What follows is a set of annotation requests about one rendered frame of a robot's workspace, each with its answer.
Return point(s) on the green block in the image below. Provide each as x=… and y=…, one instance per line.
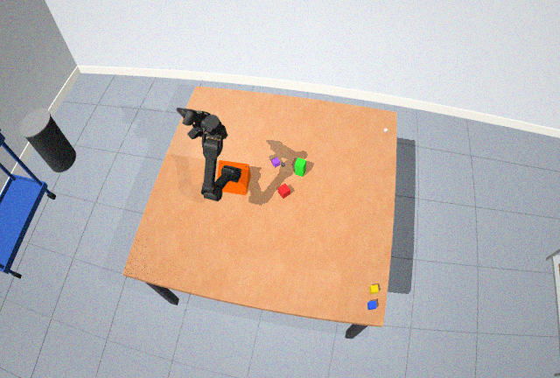
x=300, y=173
x=300, y=164

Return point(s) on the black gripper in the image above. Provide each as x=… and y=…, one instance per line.
x=191, y=116

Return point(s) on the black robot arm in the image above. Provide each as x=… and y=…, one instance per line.
x=211, y=150

